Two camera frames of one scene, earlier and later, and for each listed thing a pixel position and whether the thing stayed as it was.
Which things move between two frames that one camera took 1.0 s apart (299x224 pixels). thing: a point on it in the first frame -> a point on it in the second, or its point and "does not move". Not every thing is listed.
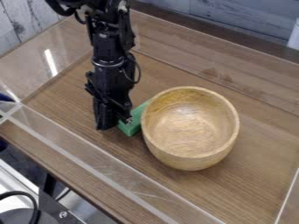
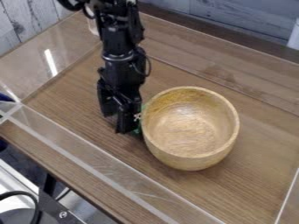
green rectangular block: [128, 128] does not move
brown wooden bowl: [189, 127] does not move
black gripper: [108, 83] -> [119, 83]
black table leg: [49, 186] does not move
